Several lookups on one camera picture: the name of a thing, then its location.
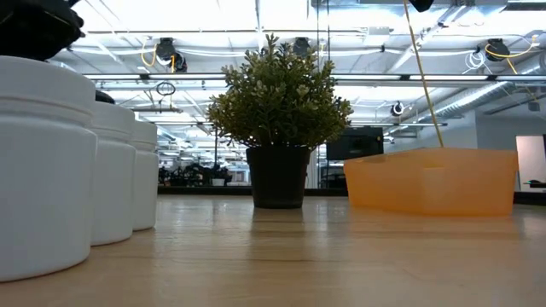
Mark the white pill bottle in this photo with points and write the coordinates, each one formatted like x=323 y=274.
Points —
x=42 y=170
x=147 y=179
x=115 y=179

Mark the translucent orange basket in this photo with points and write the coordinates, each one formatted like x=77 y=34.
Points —
x=431 y=183

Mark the thin yellow stick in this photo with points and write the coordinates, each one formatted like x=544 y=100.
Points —
x=422 y=77

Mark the long fluorescent light strip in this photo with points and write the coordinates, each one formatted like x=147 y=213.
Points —
x=448 y=77

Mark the small white plant pot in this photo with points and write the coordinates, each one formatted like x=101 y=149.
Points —
x=218 y=182

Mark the black monitor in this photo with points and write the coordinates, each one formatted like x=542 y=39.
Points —
x=355 y=144

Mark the green plant in black pot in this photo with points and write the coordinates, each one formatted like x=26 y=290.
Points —
x=277 y=106

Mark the white board panel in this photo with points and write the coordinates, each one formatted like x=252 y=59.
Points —
x=530 y=162

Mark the silver ventilation duct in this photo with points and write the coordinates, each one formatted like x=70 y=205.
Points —
x=469 y=100

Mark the black table edge rail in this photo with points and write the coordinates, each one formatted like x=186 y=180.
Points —
x=205 y=190

